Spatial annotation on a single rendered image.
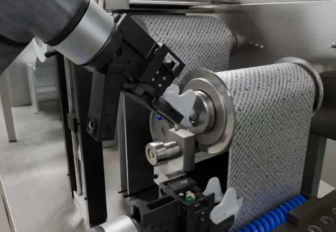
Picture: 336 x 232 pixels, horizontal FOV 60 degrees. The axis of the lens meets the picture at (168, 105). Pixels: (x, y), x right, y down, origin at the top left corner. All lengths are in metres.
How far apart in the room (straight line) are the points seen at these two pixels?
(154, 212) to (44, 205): 0.56
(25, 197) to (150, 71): 0.69
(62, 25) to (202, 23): 0.46
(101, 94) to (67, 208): 0.55
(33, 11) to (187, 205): 0.30
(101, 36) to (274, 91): 0.33
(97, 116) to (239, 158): 0.25
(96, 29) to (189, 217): 0.28
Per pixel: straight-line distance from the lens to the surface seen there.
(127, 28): 0.39
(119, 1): 0.68
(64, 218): 0.86
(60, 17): 0.34
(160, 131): 0.64
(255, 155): 0.55
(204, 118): 0.47
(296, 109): 0.61
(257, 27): 0.84
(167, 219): 0.43
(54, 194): 0.97
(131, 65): 0.40
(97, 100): 0.41
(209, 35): 0.74
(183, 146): 0.52
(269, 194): 0.64
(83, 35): 0.35
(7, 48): 0.37
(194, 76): 0.51
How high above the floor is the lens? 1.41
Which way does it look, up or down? 17 degrees down
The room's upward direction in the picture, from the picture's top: straight up
